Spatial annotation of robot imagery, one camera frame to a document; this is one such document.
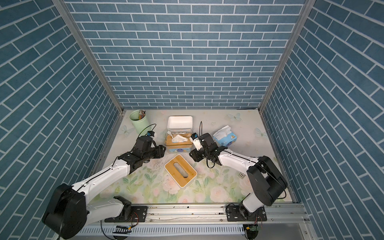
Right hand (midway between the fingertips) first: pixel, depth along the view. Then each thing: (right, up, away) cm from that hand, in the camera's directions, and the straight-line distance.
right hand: (194, 152), depth 88 cm
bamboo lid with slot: (-16, +5, +6) cm, 18 cm away
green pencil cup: (-37, +16, +11) cm, 42 cm away
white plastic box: (-11, +16, +23) cm, 30 cm away
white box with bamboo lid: (-7, -11, -2) cm, 13 cm away
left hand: (-16, +3, -2) cm, 17 cm away
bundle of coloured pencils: (-34, +23, +7) cm, 41 cm away
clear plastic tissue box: (-10, +8, +3) cm, 13 cm away
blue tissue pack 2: (+20, +8, +8) cm, 23 cm away
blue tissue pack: (-9, +2, +4) cm, 10 cm away
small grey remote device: (+27, -12, -3) cm, 30 cm away
